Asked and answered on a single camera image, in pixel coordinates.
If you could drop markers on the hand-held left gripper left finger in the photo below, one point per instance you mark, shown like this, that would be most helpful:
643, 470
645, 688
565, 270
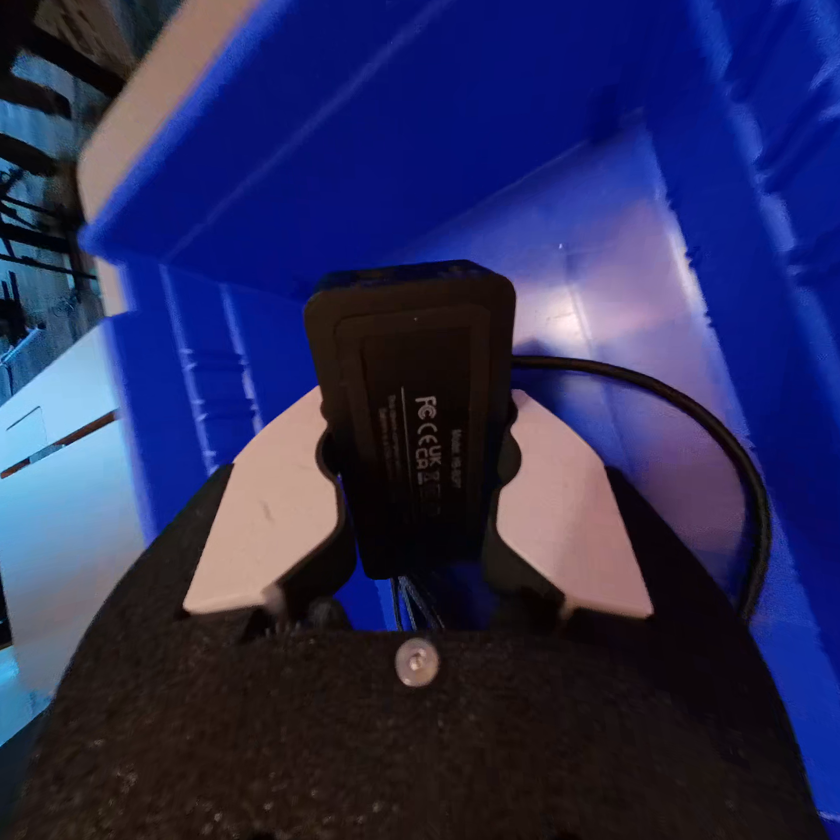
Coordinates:
262, 525

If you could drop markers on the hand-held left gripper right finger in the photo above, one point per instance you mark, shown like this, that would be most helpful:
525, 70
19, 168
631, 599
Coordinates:
564, 525

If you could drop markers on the black usb hub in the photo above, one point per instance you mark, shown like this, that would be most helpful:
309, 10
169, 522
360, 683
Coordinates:
407, 367

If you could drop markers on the blue plastic bin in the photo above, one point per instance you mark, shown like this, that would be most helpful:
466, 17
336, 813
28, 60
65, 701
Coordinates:
394, 131

